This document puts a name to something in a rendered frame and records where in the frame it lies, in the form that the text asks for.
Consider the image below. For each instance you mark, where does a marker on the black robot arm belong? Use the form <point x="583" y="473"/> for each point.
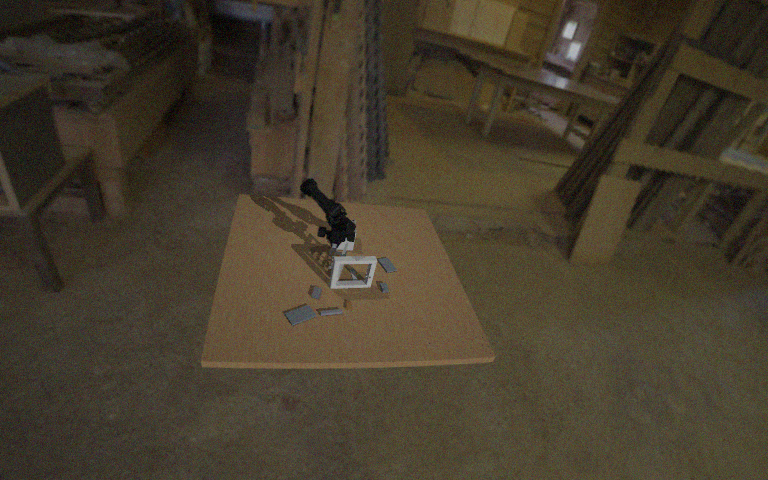
<point x="332" y="211"/>

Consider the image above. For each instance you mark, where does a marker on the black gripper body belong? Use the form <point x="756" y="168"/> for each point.
<point x="322" y="231"/>

